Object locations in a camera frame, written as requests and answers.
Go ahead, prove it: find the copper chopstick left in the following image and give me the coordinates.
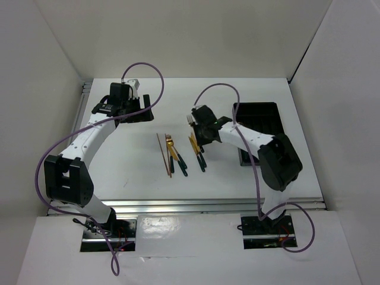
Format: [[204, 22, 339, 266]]
[[156, 133, 171, 178]]

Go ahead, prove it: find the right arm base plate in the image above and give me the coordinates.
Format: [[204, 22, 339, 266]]
[[236, 215, 297, 249]]

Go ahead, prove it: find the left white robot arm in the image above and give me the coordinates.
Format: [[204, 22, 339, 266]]
[[44, 79, 154, 237]]

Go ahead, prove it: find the copper chopstick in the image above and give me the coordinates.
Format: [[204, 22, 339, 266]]
[[156, 133, 171, 178], [164, 133, 172, 178]]

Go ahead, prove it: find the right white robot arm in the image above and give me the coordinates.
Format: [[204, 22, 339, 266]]
[[186, 105, 303, 233]]

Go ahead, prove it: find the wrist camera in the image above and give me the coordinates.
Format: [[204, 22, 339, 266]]
[[121, 79, 140, 100], [191, 104, 204, 111]]

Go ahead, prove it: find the aluminium table rail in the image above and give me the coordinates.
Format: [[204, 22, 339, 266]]
[[47, 198, 327, 216]]

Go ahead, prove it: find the black cutlery tray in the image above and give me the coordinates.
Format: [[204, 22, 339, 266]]
[[233, 102, 286, 167]]

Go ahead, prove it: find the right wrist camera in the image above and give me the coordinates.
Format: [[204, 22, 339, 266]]
[[191, 104, 204, 111]]

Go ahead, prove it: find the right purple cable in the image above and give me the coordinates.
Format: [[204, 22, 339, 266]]
[[193, 83, 315, 253]]

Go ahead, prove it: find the copper chopstick right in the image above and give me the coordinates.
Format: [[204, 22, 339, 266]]
[[164, 133, 172, 178]]

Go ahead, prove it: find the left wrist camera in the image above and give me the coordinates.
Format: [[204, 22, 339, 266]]
[[121, 79, 140, 100]]

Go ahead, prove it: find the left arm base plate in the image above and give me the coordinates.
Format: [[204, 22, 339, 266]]
[[75, 218, 137, 252]]

